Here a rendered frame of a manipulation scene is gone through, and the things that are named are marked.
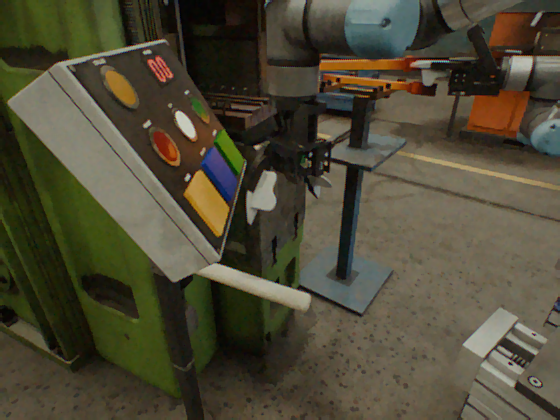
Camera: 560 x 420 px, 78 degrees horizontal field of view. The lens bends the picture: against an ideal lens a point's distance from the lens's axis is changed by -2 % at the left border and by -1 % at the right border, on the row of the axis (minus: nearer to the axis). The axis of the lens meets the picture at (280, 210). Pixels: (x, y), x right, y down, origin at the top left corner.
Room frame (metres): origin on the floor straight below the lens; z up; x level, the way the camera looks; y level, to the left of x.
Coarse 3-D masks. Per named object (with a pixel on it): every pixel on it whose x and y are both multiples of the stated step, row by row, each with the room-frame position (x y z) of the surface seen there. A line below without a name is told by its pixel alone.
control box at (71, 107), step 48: (144, 48) 0.58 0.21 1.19; (48, 96) 0.37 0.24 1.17; (96, 96) 0.38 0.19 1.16; (144, 96) 0.48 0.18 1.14; (192, 96) 0.64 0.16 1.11; (48, 144) 0.37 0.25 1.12; (96, 144) 0.36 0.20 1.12; (144, 144) 0.40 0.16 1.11; (192, 144) 0.51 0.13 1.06; (96, 192) 0.37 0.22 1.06; (144, 192) 0.36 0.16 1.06; (144, 240) 0.36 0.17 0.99; (192, 240) 0.36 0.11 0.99
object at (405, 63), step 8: (408, 56) 0.97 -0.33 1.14; (440, 56) 0.94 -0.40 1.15; (448, 56) 0.93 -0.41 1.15; (320, 64) 1.06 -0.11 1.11; (328, 64) 1.05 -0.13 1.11; (336, 64) 1.04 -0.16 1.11; (344, 64) 1.03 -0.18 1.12; (352, 64) 1.02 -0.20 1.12; (360, 64) 1.01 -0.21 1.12; (368, 64) 1.00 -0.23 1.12; (376, 64) 0.99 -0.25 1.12; (384, 64) 0.98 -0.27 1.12; (392, 64) 0.97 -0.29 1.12; (400, 64) 0.96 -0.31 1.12; (408, 64) 0.94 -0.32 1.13
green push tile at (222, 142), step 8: (216, 136) 0.64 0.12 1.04; (224, 136) 0.65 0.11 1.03; (216, 144) 0.60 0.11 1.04; (224, 144) 0.62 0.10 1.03; (232, 144) 0.66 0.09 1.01; (224, 152) 0.60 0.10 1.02; (232, 152) 0.63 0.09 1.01; (232, 160) 0.61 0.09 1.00; (240, 160) 0.65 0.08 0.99; (232, 168) 0.60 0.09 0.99; (240, 168) 0.62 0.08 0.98
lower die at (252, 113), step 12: (204, 96) 1.17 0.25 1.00; (240, 96) 1.21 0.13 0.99; (216, 108) 1.08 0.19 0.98; (228, 108) 1.06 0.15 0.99; (240, 108) 1.05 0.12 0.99; (252, 108) 1.05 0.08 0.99; (264, 108) 1.09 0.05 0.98; (276, 108) 1.16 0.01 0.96; (228, 120) 1.01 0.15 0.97; (240, 120) 0.99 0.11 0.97; (252, 120) 1.02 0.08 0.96
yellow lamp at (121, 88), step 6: (108, 72) 0.43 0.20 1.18; (114, 72) 0.44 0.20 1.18; (108, 78) 0.42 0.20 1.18; (114, 78) 0.43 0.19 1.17; (120, 78) 0.45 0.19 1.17; (114, 84) 0.42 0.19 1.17; (120, 84) 0.43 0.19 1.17; (126, 84) 0.45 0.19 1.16; (114, 90) 0.41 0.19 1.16; (120, 90) 0.43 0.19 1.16; (126, 90) 0.44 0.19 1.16; (132, 90) 0.45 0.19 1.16; (120, 96) 0.42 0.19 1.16; (126, 96) 0.43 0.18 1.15; (132, 96) 0.44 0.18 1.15; (126, 102) 0.42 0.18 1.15; (132, 102) 0.43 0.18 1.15
